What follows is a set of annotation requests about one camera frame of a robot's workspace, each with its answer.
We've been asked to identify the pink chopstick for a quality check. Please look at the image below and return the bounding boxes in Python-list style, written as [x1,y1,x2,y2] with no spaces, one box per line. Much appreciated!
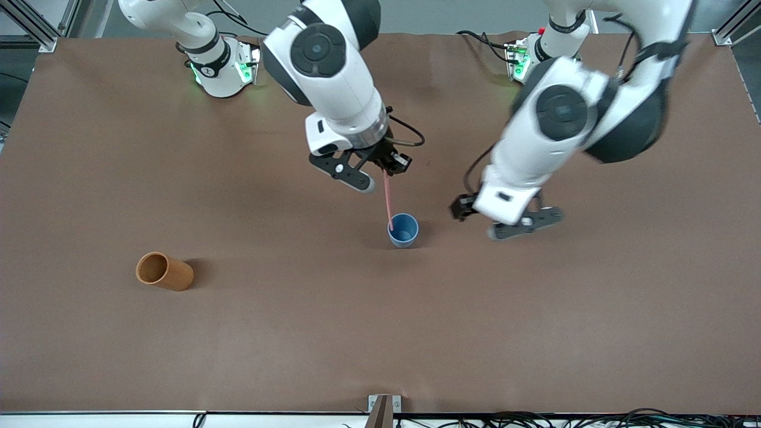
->
[383,172,395,231]

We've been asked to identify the blue cup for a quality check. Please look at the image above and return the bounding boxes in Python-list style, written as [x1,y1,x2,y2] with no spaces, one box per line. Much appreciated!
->
[387,213,420,249]

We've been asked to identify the brown paper cup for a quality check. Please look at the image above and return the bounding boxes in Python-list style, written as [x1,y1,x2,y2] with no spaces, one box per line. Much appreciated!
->
[136,251,195,292]

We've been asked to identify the brown table mat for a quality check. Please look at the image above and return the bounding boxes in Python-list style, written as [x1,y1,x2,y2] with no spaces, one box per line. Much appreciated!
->
[0,33,761,416]

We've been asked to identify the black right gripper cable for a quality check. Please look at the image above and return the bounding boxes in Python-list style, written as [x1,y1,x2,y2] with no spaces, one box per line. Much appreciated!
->
[386,107,426,148]

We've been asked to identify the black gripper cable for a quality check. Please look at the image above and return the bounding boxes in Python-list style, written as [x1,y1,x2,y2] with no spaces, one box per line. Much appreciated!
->
[386,107,426,148]
[464,146,494,194]

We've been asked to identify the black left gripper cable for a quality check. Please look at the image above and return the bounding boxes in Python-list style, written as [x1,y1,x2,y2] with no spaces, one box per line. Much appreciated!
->
[464,146,494,194]

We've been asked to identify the metal bracket with brown post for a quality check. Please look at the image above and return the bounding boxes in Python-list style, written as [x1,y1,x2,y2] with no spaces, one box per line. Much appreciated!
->
[368,395,402,428]

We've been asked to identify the aluminium frame profile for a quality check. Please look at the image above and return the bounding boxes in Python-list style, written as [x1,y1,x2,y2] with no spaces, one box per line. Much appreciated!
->
[712,0,761,47]
[0,0,81,53]

